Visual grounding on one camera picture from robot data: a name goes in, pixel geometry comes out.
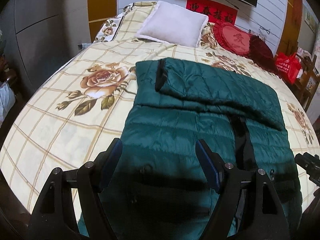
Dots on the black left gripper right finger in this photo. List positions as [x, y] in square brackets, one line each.
[248, 206]

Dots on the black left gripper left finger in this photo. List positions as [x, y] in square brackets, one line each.
[53, 216]

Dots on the dark green puffer jacket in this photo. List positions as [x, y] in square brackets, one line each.
[159, 190]

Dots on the wooden chair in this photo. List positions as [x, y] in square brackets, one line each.
[305, 87]

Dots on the floral checked bed cover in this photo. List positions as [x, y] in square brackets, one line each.
[79, 110]

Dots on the red plastic bag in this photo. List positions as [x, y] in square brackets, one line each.
[288, 67]

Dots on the orange wooden right panel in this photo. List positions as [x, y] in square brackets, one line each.
[289, 40]

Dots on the dark red velvet cushion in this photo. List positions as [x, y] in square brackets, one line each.
[261, 54]

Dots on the red banner with characters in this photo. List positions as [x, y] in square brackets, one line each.
[214, 10]

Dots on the grey wardrobe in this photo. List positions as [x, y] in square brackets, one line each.
[40, 36]

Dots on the white square pillow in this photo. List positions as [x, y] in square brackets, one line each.
[170, 23]

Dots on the orange wooden door panel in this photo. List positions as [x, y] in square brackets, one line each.
[98, 12]

